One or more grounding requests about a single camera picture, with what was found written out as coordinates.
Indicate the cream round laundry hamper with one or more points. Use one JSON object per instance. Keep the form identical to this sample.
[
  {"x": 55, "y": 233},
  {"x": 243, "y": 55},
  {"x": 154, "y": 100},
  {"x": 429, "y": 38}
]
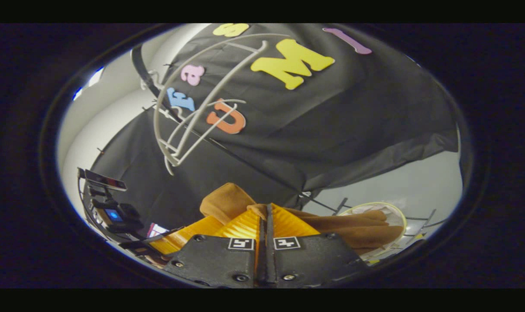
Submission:
[{"x": 394, "y": 216}]

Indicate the black backdrop cloth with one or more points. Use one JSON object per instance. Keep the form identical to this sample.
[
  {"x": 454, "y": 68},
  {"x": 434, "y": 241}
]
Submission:
[{"x": 332, "y": 108}]

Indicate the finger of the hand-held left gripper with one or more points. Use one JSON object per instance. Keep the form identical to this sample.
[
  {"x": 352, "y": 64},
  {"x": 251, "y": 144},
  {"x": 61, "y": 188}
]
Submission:
[{"x": 189, "y": 232}]

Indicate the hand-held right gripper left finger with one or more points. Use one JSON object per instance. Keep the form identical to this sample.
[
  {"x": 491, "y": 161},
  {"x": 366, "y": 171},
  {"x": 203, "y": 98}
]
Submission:
[{"x": 215, "y": 260}]

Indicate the printed paper sheet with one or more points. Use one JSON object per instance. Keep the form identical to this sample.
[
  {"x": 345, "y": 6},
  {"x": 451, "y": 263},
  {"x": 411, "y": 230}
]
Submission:
[{"x": 157, "y": 229}]

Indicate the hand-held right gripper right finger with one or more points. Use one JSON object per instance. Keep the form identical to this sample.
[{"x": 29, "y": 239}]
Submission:
[{"x": 314, "y": 258}]

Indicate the black clothes rail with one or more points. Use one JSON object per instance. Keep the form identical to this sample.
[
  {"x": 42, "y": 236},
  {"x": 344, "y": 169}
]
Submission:
[{"x": 139, "y": 65}]

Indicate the brown collared shirt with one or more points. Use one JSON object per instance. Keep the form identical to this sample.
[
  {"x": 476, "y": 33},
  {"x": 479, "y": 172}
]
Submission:
[{"x": 228, "y": 201}]

